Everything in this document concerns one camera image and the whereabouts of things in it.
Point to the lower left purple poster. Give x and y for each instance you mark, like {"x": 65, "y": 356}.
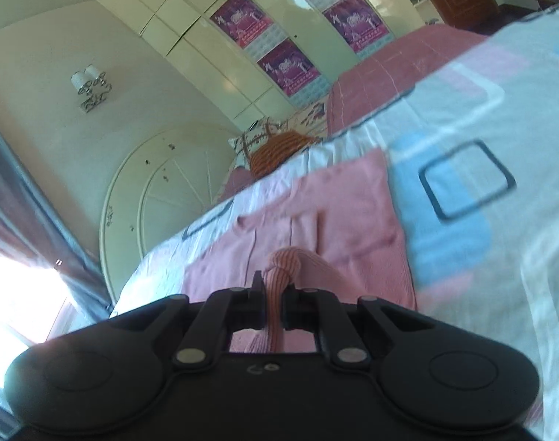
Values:
{"x": 294, "y": 74}

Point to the white twin wall lamp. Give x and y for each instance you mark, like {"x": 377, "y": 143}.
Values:
{"x": 91, "y": 86}

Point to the orange knitted cushion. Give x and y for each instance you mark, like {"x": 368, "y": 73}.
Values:
{"x": 277, "y": 150}

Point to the cream arched headboard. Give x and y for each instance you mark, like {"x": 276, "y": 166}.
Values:
{"x": 163, "y": 185}

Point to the folded maroon checked blanket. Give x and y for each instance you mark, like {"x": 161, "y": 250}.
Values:
{"x": 394, "y": 70}

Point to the cream built-in wardrobe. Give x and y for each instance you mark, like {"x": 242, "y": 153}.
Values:
{"x": 181, "y": 31}

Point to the white patterned bed sheet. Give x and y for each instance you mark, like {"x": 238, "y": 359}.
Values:
{"x": 473, "y": 173}

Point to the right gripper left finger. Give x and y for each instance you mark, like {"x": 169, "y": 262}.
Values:
{"x": 256, "y": 302}

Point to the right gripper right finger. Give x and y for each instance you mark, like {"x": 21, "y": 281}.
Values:
{"x": 293, "y": 309}

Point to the dark striped curtain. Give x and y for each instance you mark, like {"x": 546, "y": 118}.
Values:
{"x": 32, "y": 233}

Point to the lower right purple poster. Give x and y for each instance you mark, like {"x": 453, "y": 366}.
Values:
{"x": 359, "y": 25}

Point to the patterned cream pillow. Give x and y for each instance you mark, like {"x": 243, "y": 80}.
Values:
{"x": 257, "y": 135}

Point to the pink knit sweater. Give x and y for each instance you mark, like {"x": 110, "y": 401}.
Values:
{"x": 335, "y": 229}

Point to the upper left purple poster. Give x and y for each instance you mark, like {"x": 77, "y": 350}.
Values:
{"x": 248, "y": 26}

